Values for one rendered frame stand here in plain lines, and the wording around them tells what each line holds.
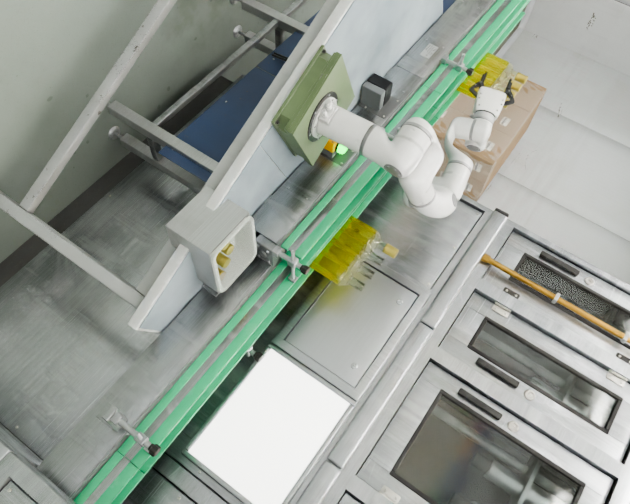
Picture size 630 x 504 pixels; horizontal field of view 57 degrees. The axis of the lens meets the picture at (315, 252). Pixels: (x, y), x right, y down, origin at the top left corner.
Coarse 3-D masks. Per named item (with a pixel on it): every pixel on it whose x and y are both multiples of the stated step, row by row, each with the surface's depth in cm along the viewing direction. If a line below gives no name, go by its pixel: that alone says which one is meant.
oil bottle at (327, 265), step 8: (320, 256) 190; (328, 256) 190; (312, 264) 191; (320, 264) 188; (328, 264) 188; (336, 264) 188; (344, 264) 188; (320, 272) 192; (328, 272) 188; (336, 272) 187; (344, 272) 187; (352, 272) 188; (336, 280) 189; (344, 280) 186
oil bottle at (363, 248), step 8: (344, 232) 195; (352, 232) 195; (336, 240) 194; (344, 240) 193; (352, 240) 193; (360, 240) 193; (352, 248) 192; (360, 248) 192; (368, 248) 192; (360, 256) 193
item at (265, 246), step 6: (258, 240) 178; (264, 240) 178; (270, 240) 178; (258, 246) 178; (264, 246) 177; (270, 246) 177; (258, 252) 183; (264, 252) 180; (270, 252) 177; (264, 258) 183; (270, 258) 180; (276, 258) 182; (270, 264) 184
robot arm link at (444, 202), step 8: (432, 184) 187; (440, 192) 181; (448, 192) 183; (432, 200) 176; (440, 200) 179; (448, 200) 181; (456, 200) 185; (416, 208) 178; (424, 208) 177; (432, 208) 178; (440, 208) 179; (448, 208) 181; (432, 216) 181; (440, 216) 181
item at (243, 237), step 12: (240, 228) 158; (252, 228) 165; (228, 240) 156; (240, 240) 175; (252, 240) 171; (216, 252) 154; (240, 252) 178; (252, 252) 177; (216, 264) 158; (240, 264) 176; (216, 276) 162; (228, 276) 174
